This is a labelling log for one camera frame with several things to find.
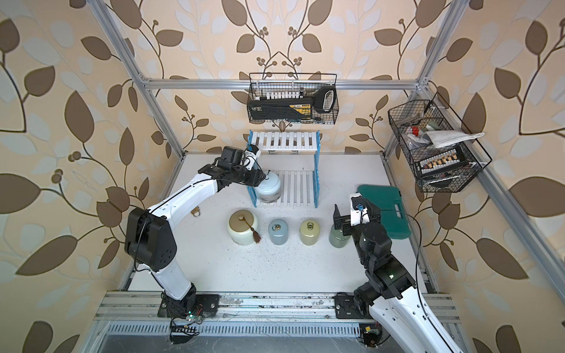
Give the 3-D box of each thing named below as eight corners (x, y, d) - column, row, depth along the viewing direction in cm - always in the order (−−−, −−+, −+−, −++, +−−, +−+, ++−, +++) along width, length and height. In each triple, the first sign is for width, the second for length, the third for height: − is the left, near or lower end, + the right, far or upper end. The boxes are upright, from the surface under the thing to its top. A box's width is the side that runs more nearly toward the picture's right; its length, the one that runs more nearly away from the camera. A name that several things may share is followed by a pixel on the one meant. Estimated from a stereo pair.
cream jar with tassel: (232, 245, 91) (225, 233, 82) (236, 223, 97) (230, 209, 88) (259, 245, 91) (256, 233, 82) (261, 223, 97) (258, 209, 88)
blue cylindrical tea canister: (269, 244, 91) (267, 234, 83) (270, 229, 95) (268, 219, 88) (288, 244, 91) (288, 234, 83) (288, 229, 95) (288, 219, 88)
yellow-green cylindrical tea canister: (300, 246, 90) (300, 236, 83) (299, 229, 94) (300, 219, 88) (318, 245, 90) (320, 236, 83) (317, 229, 94) (318, 219, 88)
